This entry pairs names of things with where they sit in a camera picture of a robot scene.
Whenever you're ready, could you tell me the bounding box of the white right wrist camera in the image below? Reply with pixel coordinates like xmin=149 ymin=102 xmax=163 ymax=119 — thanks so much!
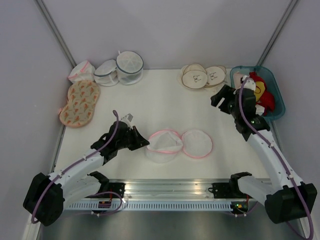
xmin=240 ymin=75 xmax=256 ymax=91

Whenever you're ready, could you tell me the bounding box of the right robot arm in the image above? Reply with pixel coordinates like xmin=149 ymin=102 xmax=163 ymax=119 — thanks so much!
xmin=211 ymin=85 xmax=318 ymax=224

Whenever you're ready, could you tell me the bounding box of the yellow red bra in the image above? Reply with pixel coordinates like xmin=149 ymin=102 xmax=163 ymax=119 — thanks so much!
xmin=254 ymin=81 xmax=266 ymax=102

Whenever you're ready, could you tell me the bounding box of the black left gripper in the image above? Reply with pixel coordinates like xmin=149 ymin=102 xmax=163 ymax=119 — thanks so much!
xmin=116 ymin=125 xmax=150 ymax=151

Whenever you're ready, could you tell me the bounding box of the white pink-zip mesh laundry bag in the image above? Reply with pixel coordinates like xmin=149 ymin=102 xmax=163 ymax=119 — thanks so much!
xmin=145 ymin=129 xmax=214 ymax=164

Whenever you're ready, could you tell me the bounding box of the aluminium frame post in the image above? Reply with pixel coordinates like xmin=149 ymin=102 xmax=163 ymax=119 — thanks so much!
xmin=256 ymin=0 xmax=300 ymax=66
xmin=34 ymin=0 xmax=77 ymax=68

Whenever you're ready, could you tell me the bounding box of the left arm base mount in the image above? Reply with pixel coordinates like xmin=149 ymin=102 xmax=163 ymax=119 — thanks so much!
xmin=86 ymin=182 xmax=126 ymax=199

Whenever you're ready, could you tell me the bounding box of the beige round laundry bag front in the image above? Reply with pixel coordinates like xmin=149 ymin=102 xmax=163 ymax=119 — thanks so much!
xmin=177 ymin=63 xmax=208 ymax=90

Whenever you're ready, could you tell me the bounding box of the aluminium mounting rail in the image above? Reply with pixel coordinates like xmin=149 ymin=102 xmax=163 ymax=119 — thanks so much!
xmin=102 ymin=179 xmax=228 ymax=201

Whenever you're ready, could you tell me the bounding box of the pink bra in basket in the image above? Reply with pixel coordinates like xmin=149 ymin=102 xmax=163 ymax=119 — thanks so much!
xmin=233 ymin=72 xmax=245 ymax=89

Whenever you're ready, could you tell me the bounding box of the white blue-trim tall laundry bag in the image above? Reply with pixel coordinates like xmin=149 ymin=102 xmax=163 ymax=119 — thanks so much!
xmin=115 ymin=51 xmax=144 ymax=85

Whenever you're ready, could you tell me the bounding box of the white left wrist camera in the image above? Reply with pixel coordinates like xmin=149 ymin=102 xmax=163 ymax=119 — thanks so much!
xmin=120 ymin=113 xmax=133 ymax=128

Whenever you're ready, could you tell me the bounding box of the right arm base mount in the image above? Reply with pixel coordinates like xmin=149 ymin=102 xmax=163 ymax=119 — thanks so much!
xmin=207 ymin=182 xmax=253 ymax=200

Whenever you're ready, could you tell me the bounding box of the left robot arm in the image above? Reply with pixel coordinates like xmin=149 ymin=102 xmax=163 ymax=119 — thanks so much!
xmin=22 ymin=121 xmax=150 ymax=227

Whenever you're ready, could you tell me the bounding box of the white pink-trim corner laundry bag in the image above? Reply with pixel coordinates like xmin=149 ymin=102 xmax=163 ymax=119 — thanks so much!
xmin=67 ymin=60 xmax=96 ymax=84

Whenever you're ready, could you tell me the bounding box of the white blue-trim flat laundry bag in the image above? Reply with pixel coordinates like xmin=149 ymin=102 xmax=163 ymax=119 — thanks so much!
xmin=93 ymin=59 xmax=119 ymax=87

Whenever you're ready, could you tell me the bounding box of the floral beige bra pouch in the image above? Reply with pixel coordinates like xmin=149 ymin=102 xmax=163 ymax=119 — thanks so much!
xmin=58 ymin=80 xmax=101 ymax=128

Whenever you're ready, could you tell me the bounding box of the right aluminium frame post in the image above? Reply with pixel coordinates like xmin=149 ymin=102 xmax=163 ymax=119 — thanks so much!
xmin=256 ymin=0 xmax=300 ymax=66

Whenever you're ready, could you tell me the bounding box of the beige round laundry bag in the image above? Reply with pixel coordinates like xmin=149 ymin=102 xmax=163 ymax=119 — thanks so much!
xmin=204 ymin=65 xmax=231 ymax=95
xmin=177 ymin=63 xmax=208 ymax=90

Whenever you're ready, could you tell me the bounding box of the left aluminium frame post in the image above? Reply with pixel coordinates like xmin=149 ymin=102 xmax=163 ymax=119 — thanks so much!
xmin=34 ymin=0 xmax=77 ymax=68

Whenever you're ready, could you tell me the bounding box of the white bra in basket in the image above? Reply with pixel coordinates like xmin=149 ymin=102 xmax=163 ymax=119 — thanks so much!
xmin=255 ymin=104 xmax=266 ymax=116

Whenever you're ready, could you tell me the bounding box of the beige round laundry bag rear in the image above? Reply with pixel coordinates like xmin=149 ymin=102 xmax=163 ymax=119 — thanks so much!
xmin=204 ymin=65 xmax=231 ymax=95

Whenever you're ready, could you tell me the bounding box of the teal plastic basket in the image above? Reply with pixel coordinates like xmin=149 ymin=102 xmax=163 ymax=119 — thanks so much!
xmin=229 ymin=65 xmax=286 ymax=123

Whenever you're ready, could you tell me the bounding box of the white slotted cable duct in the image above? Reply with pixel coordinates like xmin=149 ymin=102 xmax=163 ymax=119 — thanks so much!
xmin=66 ymin=199 xmax=232 ymax=212

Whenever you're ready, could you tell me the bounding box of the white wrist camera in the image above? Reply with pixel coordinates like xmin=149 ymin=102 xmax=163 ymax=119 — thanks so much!
xmin=240 ymin=75 xmax=256 ymax=91
xmin=120 ymin=113 xmax=133 ymax=128

